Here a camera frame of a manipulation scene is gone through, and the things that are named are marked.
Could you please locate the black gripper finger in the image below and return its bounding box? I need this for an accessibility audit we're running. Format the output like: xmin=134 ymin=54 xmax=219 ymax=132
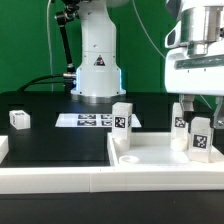
xmin=214 ymin=96 xmax=224 ymax=129
xmin=179 ymin=94 xmax=194 ymax=122

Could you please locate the white square table top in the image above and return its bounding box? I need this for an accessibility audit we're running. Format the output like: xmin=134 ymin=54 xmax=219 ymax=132
xmin=107 ymin=132 xmax=224 ymax=167

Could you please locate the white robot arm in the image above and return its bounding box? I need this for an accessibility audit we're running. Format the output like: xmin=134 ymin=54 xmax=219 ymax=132
xmin=72 ymin=0 xmax=224 ymax=129

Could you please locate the white sheet with tags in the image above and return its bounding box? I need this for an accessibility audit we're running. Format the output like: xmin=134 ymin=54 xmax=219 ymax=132
xmin=55 ymin=113 xmax=141 ymax=128

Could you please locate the white front fence bar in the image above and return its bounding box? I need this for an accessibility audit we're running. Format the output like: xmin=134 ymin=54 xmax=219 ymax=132
xmin=0 ymin=163 xmax=224 ymax=194

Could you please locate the white fence bar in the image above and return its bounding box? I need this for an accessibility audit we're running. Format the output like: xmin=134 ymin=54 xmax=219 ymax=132
xmin=0 ymin=163 xmax=224 ymax=194
xmin=0 ymin=136 xmax=9 ymax=164

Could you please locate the white left fence bar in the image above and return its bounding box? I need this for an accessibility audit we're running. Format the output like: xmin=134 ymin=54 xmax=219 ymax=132
xmin=0 ymin=136 xmax=9 ymax=164

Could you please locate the black cable bundle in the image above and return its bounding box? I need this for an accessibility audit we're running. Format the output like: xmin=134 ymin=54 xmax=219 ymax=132
xmin=17 ymin=74 xmax=73 ymax=93

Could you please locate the thin white cable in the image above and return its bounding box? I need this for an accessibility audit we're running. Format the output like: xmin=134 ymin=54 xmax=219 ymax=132
xmin=46 ymin=0 xmax=55 ymax=92

